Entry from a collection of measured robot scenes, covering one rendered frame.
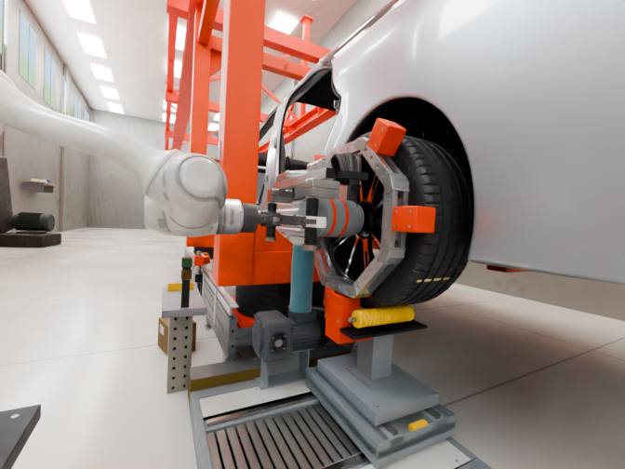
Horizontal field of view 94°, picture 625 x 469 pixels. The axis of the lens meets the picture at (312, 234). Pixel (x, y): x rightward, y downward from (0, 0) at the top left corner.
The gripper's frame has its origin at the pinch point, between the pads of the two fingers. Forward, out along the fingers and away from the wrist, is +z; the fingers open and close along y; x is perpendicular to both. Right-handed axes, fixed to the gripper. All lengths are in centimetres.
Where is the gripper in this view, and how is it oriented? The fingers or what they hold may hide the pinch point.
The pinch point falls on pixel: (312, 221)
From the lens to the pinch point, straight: 82.5
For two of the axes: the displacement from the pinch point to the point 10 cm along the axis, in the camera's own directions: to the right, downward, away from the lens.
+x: 0.5, -10.0, -0.3
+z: 8.9, 0.3, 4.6
